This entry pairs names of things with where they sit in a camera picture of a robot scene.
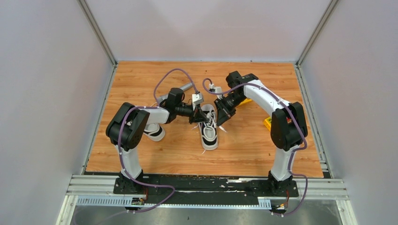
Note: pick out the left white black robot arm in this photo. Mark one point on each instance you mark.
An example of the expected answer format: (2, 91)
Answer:
(130, 122)

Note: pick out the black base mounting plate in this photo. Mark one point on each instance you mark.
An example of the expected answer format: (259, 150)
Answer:
(201, 190)

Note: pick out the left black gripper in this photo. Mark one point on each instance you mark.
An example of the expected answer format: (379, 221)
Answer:
(198, 116)

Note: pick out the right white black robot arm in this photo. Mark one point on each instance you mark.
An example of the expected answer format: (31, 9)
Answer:
(288, 129)

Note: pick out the yellow toy handle piece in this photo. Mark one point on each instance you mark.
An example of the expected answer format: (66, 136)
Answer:
(247, 100)

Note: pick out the grey metal cylinder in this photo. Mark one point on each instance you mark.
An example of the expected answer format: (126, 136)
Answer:
(175, 95)

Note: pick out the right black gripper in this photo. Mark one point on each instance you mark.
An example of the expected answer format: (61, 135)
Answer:
(224, 114)

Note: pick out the aluminium frame rail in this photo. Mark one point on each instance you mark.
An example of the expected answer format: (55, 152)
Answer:
(318, 189)

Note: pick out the black white sneaker with laces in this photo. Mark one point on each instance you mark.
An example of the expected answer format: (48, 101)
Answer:
(208, 129)

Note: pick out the yellow green building block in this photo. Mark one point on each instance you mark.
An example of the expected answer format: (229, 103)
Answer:
(267, 123)

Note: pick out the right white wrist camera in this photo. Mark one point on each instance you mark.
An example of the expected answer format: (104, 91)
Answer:
(215, 90)

